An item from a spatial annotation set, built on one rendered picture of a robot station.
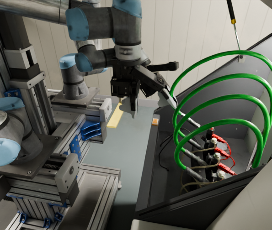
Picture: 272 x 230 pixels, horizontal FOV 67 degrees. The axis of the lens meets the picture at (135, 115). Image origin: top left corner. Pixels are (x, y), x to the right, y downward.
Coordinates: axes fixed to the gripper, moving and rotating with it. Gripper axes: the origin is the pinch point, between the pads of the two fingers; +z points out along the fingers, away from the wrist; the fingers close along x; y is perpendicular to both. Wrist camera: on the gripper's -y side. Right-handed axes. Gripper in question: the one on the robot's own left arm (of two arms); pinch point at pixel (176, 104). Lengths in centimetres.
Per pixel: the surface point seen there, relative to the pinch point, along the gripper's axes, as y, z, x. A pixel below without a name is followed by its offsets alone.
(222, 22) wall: -37, -24, -196
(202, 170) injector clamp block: 6.0, 27.9, 2.7
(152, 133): 24.7, 8.5, -16.2
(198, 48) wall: -1, -17, -198
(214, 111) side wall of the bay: -2.9, 19.9, -39.1
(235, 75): -22.6, 1.1, 8.1
